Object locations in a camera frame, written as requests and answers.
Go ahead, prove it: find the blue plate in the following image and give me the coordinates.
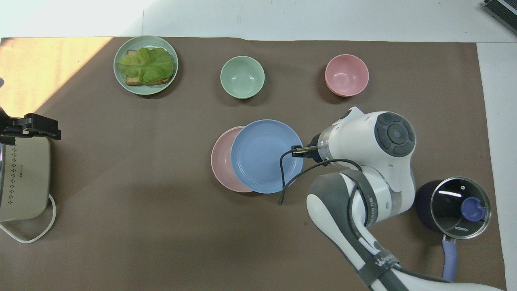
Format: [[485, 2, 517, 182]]
[[231, 119, 304, 194]]

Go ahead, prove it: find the glass pot lid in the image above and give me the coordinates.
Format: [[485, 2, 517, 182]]
[[431, 177, 492, 240]]

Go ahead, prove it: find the green bowl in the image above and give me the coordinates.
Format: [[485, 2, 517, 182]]
[[220, 56, 265, 99]]

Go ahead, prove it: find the black cable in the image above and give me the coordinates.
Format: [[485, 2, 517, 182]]
[[277, 145, 363, 205]]

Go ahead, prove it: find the green lettuce leaf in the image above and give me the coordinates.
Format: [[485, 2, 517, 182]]
[[116, 47, 175, 83]]

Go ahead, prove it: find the pink plate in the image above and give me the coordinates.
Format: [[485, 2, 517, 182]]
[[211, 126, 255, 193]]

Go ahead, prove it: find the white power cable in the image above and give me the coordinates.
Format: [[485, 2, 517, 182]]
[[0, 194, 57, 244]]

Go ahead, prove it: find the beige toaster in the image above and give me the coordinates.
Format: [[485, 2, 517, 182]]
[[0, 137, 51, 222]]

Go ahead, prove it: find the green plate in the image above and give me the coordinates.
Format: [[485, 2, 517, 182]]
[[113, 36, 179, 95]]

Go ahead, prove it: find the dark blue pot purple handle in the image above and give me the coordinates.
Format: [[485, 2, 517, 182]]
[[415, 178, 492, 282]]

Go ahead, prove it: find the pink bowl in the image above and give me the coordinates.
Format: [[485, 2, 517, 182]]
[[325, 54, 369, 97]]

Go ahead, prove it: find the black stand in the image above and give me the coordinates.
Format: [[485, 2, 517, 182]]
[[484, 0, 517, 35]]

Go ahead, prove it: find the toast slice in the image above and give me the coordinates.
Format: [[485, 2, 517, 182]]
[[125, 50, 174, 86]]

